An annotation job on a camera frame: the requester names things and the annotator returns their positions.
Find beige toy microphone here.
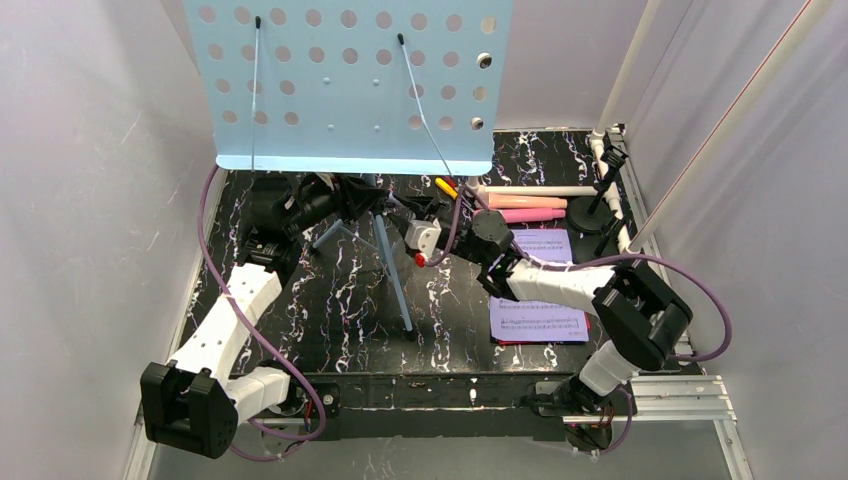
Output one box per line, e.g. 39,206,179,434
477,193,568,209

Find pink toy microphone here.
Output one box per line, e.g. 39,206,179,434
496,208,566,225

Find light blue music stand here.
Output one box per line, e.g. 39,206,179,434
182,0,515,343

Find lavender sheet music page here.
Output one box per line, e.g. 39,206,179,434
488,227,591,344

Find black round microphone stand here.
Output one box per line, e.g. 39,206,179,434
572,217,625,264

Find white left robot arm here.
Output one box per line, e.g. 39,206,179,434
140,174,390,459

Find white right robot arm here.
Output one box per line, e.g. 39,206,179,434
389,195,693,416

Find white diagonal pole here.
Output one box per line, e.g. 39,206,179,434
628,1,832,252

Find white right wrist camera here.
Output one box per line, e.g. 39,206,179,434
404,219,442,268

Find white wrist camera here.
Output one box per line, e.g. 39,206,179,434
404,219,442,268
314,172,337,190

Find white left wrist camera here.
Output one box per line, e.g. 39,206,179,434
314,172,337,190

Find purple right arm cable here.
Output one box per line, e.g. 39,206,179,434
421,185,734,456

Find white PVC pipe frame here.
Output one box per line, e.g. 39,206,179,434
463,0,664,263

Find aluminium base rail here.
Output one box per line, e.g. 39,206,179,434
123,125,755,480

